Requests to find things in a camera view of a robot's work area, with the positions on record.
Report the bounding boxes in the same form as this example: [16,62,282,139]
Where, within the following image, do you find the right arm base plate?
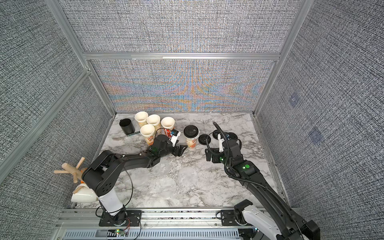
[218,210,260,227]

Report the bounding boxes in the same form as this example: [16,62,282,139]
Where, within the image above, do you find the black lid back right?
[228,132,238,141]

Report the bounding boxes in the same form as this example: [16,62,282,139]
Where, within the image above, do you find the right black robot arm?
[205,140,321,240]

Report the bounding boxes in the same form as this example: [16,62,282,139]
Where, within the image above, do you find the red paper cup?
[161,117,175,137]

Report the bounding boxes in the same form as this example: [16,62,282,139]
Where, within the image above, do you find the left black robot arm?
[82,135,188,226]

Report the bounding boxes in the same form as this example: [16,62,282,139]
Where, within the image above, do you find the black lid front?
[184,125,199,139]

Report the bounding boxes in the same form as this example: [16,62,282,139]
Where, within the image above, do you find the white mug on rack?
[71,184,98,203]

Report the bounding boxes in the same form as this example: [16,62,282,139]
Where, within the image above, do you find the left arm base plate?
[99,210,142,227]

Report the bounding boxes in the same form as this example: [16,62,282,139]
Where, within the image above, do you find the wooden peg rack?
[53,157,86,184]

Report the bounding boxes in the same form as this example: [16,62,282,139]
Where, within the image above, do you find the black lid back middle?
[213,130,224,140]

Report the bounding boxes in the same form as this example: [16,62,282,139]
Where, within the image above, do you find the black lid left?
[198,134,211,146]

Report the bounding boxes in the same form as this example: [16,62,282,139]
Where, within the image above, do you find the black lid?
[198,134,211,146]
[228,132,238,141]
[184,125,199,139]
[213,130,224,140]

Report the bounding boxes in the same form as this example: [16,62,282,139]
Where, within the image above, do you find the black cylindrical cup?
[119,119,135,135]

